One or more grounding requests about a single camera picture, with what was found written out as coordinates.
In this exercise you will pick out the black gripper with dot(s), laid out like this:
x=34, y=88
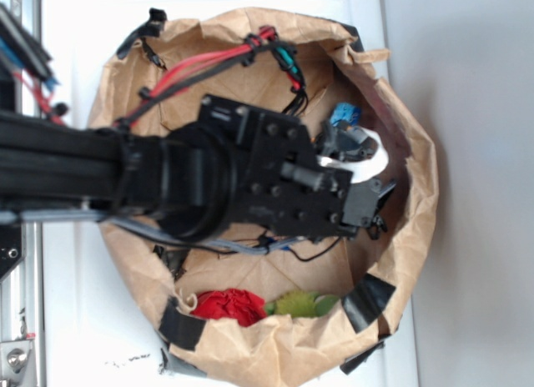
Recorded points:
x=278, y=182

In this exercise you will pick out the blue sponge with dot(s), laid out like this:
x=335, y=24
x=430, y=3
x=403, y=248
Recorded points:
x=345, y=112

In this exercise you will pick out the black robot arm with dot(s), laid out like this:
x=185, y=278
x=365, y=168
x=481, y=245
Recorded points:
x=172, y=189

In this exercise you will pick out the white plastic gripper part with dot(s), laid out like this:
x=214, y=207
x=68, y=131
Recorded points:
x=364, y=170

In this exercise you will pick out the green fuzzy toy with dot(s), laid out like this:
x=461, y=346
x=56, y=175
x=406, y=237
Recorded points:
x=302, y=304

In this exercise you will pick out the red crumpled cloth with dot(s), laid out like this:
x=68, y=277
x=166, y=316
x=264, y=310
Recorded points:
x=239, y=304

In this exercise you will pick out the brown paper bag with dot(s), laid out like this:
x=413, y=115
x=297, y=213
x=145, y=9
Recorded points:
x=374, y=279

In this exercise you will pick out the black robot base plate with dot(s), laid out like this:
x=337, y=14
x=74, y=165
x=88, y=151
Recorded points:
x=11, y=249

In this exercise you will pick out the aluminium frame rail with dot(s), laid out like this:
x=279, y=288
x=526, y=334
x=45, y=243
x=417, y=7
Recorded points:
x=23, y=353

